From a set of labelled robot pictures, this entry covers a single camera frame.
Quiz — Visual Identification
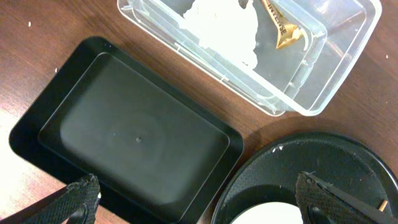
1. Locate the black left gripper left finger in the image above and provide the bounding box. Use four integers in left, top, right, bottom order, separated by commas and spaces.
0, 173, 101, 224

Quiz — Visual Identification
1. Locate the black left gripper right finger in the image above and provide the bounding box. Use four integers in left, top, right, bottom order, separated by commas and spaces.
295, 172, 397, 224

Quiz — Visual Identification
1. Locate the gold coffee sachet wrapper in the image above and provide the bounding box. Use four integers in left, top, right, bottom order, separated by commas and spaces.
261, 0, 303, 49

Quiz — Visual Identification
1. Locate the large white tissue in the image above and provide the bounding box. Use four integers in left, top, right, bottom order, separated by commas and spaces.
180, 0, 259, 69

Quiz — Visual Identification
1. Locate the grey plate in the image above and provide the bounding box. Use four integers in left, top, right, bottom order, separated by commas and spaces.
231, 202, 303, 224

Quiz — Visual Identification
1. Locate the round black serving tray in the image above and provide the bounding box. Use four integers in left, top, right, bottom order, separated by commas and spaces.
211, 132, 397, 223

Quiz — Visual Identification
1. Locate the black rectangular tray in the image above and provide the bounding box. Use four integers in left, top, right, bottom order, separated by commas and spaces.
9, 37, 244, 223

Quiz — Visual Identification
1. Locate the clear plastic bin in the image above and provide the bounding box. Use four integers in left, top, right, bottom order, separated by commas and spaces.
117, 0, 382, 116

